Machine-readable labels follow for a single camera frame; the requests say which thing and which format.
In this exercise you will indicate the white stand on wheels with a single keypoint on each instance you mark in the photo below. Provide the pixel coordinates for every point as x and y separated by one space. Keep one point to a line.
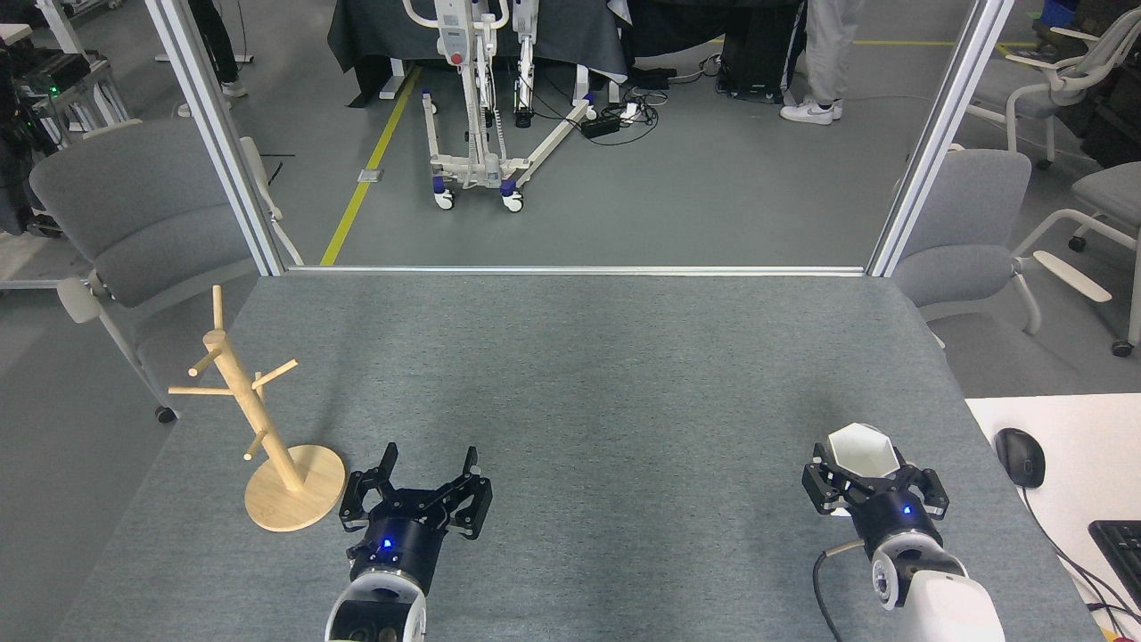
455 36

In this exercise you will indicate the dark covered table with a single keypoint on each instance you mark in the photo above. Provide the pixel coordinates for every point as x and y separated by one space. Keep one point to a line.
570 36

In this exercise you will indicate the metal equipment cart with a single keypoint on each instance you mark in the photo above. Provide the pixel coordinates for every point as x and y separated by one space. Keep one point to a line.
62 76

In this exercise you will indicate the metal floor plate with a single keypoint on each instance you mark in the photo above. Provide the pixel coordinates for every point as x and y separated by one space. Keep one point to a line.
371 176

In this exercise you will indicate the person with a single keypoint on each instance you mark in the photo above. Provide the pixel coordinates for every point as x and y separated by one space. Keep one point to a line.
829 45
214 36

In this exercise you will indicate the white office chair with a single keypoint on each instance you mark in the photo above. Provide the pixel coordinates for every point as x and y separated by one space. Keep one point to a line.
1061 85

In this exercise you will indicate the black power strip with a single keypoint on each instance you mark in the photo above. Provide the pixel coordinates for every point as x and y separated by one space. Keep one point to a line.
601 126

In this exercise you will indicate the black keyboard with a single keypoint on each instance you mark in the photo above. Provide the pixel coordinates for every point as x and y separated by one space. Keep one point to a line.
1123 553

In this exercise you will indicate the white faceted cup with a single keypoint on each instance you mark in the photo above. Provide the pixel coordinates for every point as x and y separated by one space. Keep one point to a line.
860 450

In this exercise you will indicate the silver frame post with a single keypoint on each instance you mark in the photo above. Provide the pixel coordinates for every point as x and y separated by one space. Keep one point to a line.
936 134
214 134

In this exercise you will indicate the wooden cup rack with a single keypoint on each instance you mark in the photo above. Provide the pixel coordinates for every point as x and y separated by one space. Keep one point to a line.
236 383

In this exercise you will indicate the black cabinet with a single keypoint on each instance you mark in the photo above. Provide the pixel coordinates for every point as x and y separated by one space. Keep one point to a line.
758 53

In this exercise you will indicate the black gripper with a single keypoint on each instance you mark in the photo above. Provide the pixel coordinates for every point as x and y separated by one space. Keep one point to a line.
891 517
401 544

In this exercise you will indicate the black computer mouse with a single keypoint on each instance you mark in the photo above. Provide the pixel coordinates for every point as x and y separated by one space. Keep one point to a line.
1021 456

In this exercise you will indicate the white desk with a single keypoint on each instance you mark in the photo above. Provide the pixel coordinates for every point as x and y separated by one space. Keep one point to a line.
1070 419

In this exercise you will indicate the silver frame rail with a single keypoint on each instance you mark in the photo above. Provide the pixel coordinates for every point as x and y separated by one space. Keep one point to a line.
579 270

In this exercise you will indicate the grey chair with white armrest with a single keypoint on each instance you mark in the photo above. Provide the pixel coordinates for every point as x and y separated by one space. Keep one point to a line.
1114 192

